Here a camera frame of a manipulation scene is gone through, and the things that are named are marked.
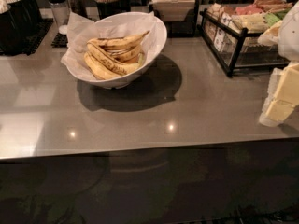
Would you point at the white slanted bowl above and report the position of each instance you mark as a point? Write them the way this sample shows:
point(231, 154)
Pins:
point(149, 44)

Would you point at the spotted banana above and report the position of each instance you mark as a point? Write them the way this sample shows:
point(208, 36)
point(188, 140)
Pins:
point(119, 42)

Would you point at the black round container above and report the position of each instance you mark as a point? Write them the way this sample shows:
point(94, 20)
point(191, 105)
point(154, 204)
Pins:
point(19, 20)

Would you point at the small black mesh mat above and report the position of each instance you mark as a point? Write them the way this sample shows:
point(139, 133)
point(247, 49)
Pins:
point(59, 41)

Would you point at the glass sugar shaker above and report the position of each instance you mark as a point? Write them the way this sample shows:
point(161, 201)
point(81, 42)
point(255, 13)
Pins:
point(60, 11)

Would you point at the black rubber mat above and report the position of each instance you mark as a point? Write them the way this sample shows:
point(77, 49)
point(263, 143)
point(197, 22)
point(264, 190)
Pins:
point(32, 42)

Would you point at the front lower banana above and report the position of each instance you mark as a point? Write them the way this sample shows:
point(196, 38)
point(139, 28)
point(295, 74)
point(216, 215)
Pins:
point(98, 70)

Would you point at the black wire condiment rack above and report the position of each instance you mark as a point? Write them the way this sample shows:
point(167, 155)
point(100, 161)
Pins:
point(232, 49)

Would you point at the white paper liner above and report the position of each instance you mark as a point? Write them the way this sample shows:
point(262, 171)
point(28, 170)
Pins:
point(81, 31)

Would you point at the middle long banana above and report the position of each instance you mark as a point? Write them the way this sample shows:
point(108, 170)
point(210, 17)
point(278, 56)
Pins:
point(110, 63)

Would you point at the small inner banana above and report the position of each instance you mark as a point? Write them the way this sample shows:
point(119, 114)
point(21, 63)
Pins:
point(128, 54)

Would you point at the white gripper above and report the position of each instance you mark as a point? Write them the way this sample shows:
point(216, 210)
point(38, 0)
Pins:
point(290, 41)

